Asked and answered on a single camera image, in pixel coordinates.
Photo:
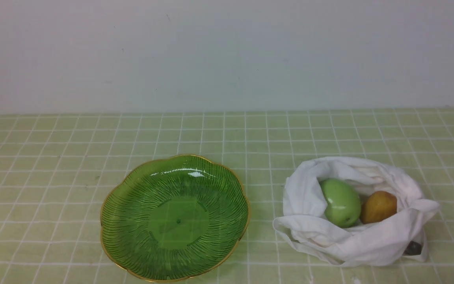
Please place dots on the green mango fruit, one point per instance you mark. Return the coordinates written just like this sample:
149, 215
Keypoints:
343, 202

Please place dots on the yellow-brown pear fruit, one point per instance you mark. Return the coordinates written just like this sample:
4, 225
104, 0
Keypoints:
378, 207

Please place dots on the white cloth bag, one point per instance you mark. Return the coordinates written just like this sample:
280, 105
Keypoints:
305, 228

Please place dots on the dark fruit under bag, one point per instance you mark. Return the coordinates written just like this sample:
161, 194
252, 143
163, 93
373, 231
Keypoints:
413, 249

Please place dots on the green glass plate gold rim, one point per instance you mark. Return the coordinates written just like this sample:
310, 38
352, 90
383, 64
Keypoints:
174, 219

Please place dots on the green checkered tablecloth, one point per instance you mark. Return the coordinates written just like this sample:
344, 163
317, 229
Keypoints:
57, 169

